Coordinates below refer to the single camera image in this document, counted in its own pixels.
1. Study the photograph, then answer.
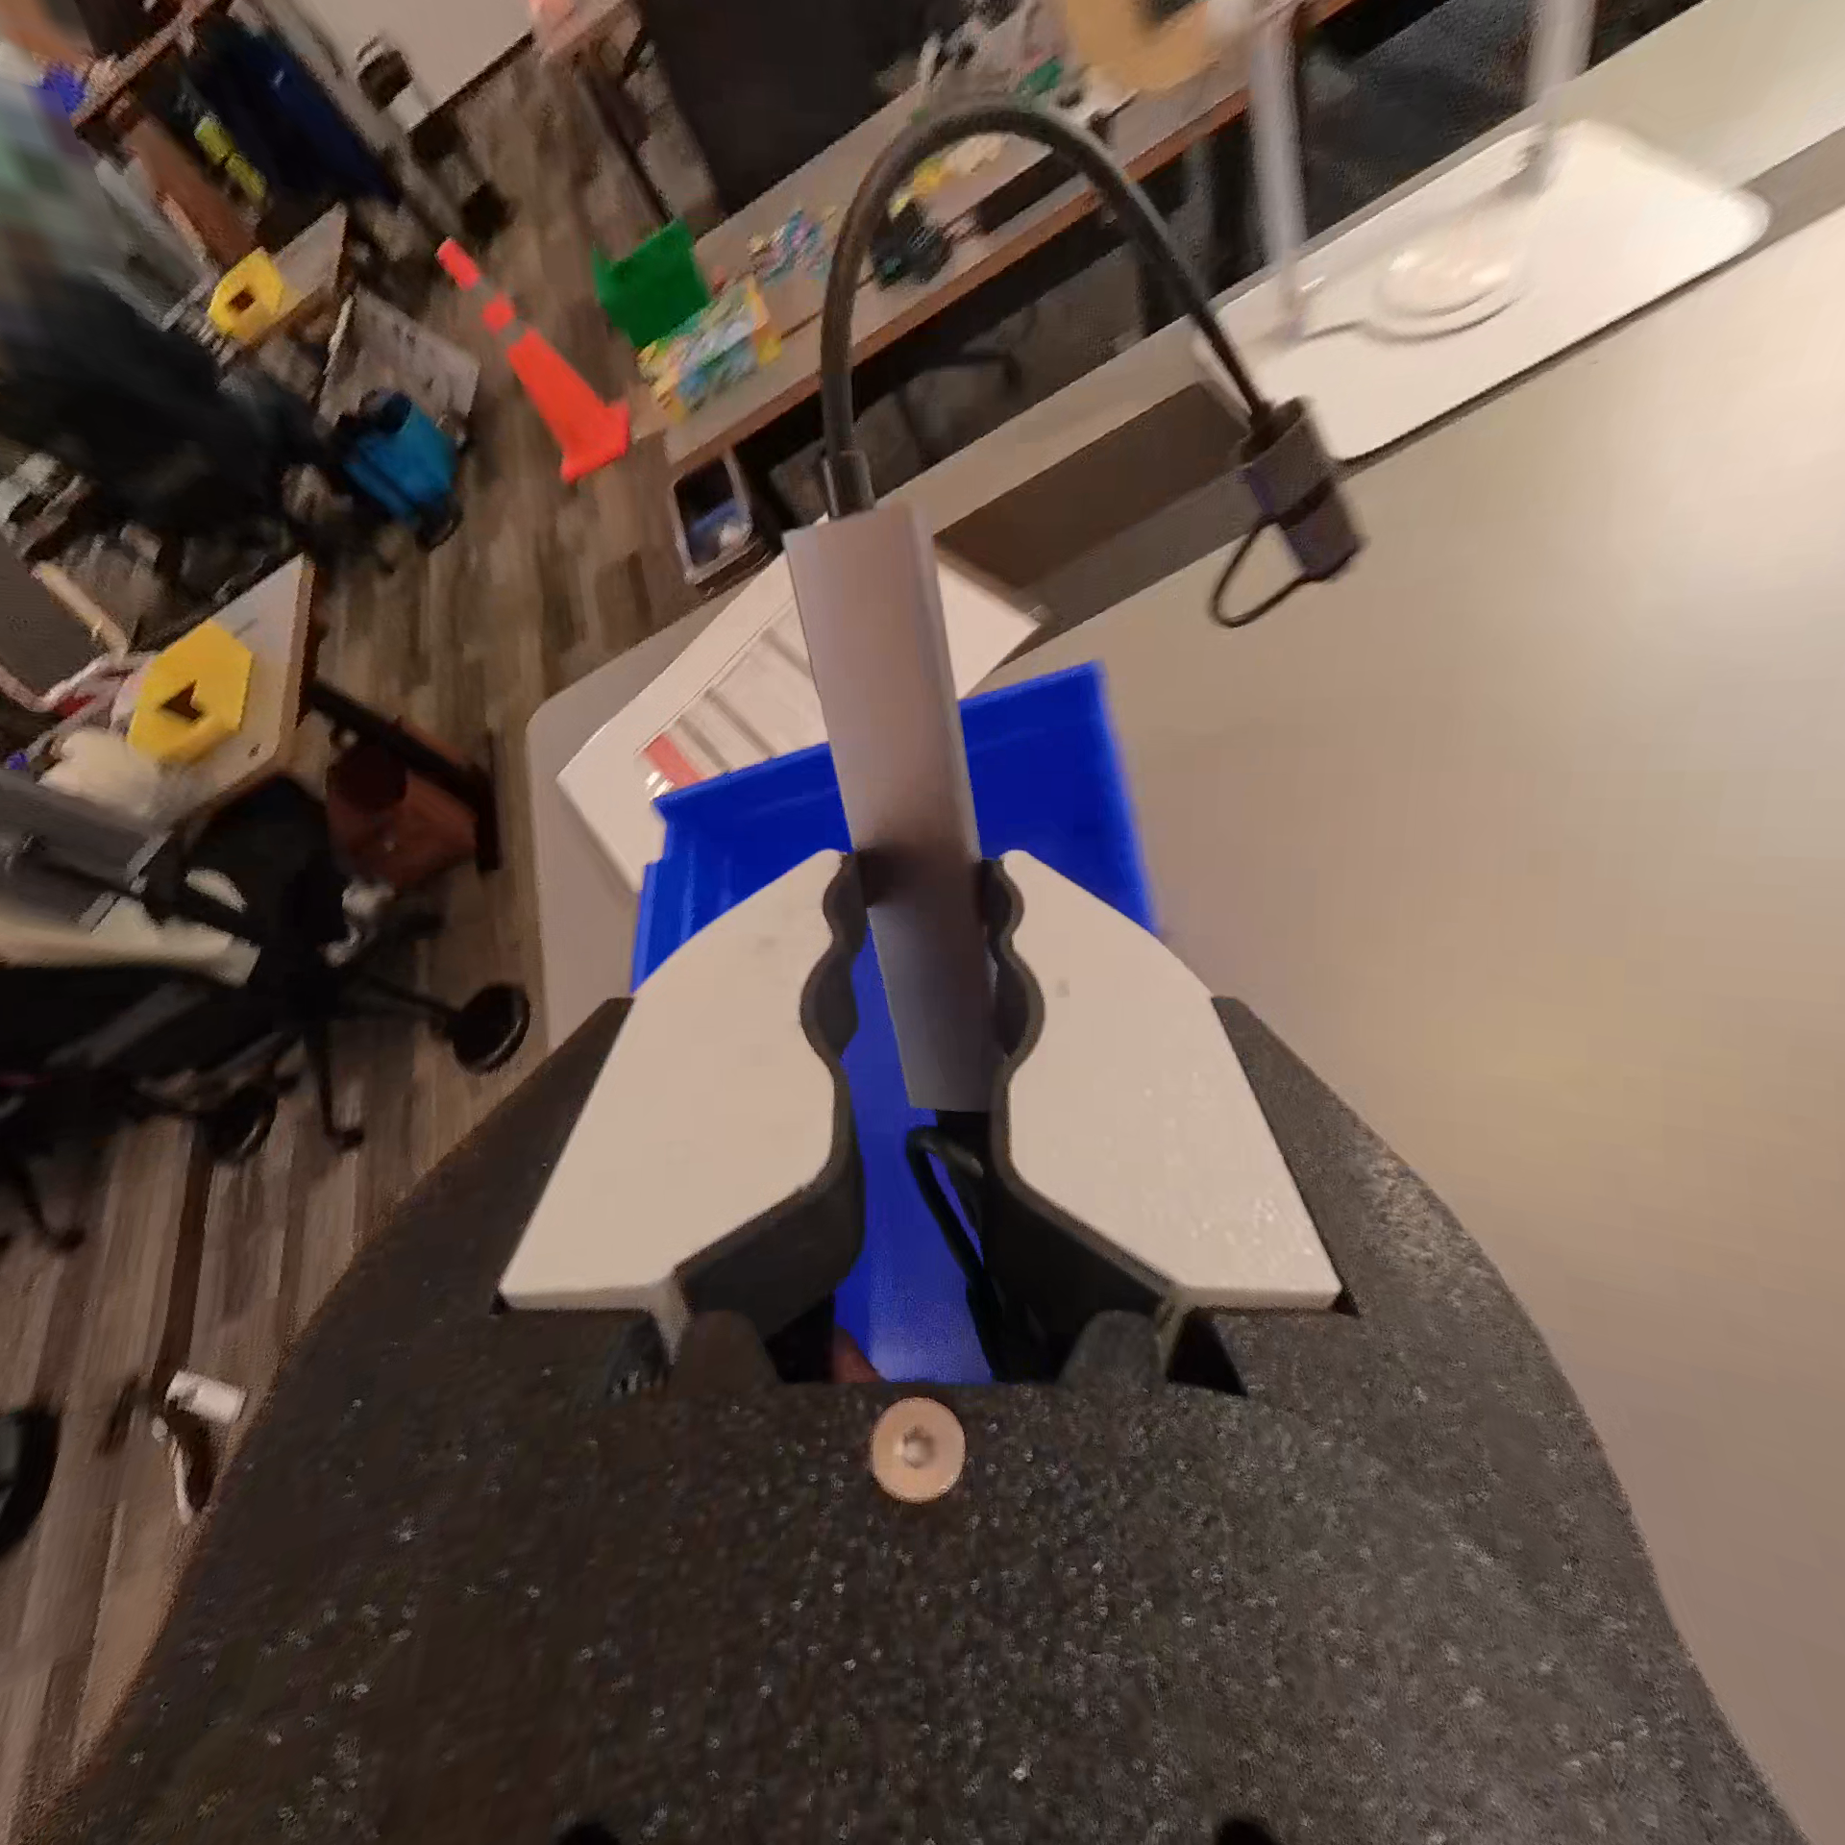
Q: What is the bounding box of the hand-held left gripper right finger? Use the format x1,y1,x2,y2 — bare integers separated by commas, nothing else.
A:
983,848,1342,1350

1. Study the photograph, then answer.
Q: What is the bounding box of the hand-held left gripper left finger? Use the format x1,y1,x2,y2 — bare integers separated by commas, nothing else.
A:
496,848,869,1350

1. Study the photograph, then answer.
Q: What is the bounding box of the black hub cable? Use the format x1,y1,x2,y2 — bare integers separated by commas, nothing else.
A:
905,1124,1016,1378

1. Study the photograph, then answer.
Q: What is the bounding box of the blue plastic bin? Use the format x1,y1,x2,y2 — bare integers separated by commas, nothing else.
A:
630,662,1159,1386

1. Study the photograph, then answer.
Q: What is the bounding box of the black usb-c cable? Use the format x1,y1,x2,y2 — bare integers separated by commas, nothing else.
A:
819,103,1367,630

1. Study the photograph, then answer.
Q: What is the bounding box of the black office chair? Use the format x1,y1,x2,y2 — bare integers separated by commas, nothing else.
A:
0,777,536,1156

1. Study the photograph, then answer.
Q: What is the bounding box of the small waste bin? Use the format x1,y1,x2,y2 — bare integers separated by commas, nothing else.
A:
667,451,763,584

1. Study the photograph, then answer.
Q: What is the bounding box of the yellow shape sorter box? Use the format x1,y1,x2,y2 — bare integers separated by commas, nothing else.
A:
128,620,256,767
206,246,300,344

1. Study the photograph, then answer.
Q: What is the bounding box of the blue bucket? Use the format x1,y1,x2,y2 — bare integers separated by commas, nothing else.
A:
338,390,463,539

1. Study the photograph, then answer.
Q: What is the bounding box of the orange traffic cone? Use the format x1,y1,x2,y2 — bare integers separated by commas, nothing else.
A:
432,235,637,487

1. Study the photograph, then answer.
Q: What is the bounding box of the colourful toy box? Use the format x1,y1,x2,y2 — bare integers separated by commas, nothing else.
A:
634,277,786,424

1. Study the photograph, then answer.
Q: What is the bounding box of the green plastic bin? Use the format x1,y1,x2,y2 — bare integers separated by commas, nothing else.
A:
591,216,718,352

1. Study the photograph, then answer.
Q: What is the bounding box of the long work table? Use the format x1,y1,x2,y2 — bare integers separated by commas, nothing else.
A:
663,0,1358,471

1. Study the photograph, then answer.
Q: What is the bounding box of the white desk lamp stand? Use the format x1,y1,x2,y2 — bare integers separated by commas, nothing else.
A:
1236,0,1772,467

